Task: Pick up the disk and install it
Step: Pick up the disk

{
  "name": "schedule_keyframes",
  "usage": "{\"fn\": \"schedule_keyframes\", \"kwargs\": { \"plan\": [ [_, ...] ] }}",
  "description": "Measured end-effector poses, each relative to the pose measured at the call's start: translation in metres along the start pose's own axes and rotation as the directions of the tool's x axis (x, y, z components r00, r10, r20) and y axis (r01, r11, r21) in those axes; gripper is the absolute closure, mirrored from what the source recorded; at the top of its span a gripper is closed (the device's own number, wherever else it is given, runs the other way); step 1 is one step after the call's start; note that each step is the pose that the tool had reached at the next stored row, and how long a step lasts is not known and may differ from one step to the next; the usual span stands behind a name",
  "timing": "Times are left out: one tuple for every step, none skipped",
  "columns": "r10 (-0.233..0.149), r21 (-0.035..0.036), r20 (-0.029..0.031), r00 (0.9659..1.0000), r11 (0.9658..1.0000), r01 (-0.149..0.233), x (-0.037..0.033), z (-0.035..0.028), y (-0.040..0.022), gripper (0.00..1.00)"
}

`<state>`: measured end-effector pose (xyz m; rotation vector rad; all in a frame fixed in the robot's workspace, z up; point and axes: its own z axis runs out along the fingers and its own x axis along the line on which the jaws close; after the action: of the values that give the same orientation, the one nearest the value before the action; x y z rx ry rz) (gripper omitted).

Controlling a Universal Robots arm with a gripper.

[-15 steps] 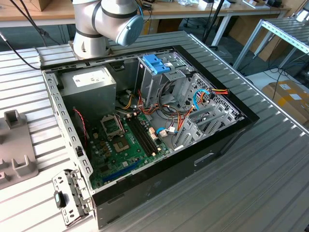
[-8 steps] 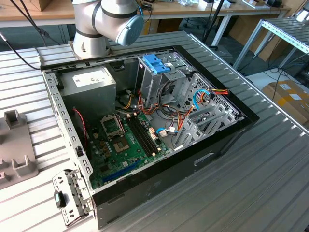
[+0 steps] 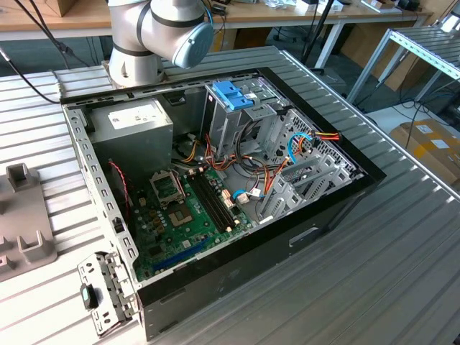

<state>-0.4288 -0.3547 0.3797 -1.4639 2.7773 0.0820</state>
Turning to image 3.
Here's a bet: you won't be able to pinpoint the brown cardboard box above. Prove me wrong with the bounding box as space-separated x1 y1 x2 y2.
28 0 78 17

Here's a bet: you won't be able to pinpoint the blue data wire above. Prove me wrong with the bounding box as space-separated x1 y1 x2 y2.
287 132 314 166

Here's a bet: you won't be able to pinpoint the blue plastic drive latch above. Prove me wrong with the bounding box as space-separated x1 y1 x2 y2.
211 80 255 112

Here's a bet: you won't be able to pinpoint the CPU socket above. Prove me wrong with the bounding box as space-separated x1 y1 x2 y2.
165 203 198 229

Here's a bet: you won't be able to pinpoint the red yellow power wire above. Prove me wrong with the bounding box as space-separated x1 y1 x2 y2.
309 131 341 149

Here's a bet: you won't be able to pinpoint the grey power supply unit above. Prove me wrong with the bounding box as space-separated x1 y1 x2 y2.
86 97 175 180

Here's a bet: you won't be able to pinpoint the open black PC case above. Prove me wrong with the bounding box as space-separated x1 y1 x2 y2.
59 66 387 342

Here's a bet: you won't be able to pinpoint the orange yellow wire bundle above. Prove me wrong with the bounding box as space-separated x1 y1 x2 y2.
263 157 293 198

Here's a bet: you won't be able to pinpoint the red fan wire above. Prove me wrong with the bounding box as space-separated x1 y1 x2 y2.
108 160 132 216

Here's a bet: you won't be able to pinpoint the blue wire white plug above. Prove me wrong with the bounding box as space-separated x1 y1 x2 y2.
231 188 267 206

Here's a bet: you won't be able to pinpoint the black RAM slot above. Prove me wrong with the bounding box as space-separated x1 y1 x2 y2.
192 173 232 231
188 175 228 234
201 170 240 226
197 172 236 229

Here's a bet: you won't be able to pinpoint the yellowish cardboard box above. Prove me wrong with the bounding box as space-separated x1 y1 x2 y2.
211 27 272 53

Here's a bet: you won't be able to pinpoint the yellow black wire bundle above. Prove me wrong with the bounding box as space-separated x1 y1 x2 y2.
171 133 202 163

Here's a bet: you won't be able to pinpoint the thin black cable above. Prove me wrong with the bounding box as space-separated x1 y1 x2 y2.
0 46 62 105

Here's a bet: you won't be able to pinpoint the grey metal drive cage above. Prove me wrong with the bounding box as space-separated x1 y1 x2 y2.
201 77 288 161

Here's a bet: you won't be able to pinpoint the green motherboard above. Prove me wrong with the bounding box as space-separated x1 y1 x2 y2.
127 167 254 283

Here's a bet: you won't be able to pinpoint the black case fan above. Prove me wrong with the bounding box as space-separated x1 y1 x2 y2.
106 160 133 222

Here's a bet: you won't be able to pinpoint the long wooden desk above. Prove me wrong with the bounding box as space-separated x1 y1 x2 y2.
0 0 434 71

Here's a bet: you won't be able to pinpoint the metal socket cover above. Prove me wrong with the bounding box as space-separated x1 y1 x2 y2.
148 170 187 210

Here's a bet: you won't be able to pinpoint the metal expansion card retainer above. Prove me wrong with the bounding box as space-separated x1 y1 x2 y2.
77 251 142 339

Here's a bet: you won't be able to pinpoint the grey plastic parts rack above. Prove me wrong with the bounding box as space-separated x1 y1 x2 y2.
0 163 58 283

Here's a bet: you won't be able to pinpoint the black cable bundle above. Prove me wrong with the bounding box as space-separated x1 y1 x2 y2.
234 118 269 177

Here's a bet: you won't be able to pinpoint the grey metal disk bay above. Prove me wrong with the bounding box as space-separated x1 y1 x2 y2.
258 154 364 226

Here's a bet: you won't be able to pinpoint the blue expansion slot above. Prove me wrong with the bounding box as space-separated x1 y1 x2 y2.
152 235 211 274

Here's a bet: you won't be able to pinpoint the red orange wire bundle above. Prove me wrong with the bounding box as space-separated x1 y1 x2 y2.
203 133 267 174

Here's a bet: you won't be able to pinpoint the small cardboard trays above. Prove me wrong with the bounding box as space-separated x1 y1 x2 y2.
359 0 403 14

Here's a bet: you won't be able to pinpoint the black tripod stand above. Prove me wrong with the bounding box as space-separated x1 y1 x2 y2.
301 0 341 69

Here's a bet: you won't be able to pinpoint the cardboard box with labels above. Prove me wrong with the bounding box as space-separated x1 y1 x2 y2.
390 118 460 188

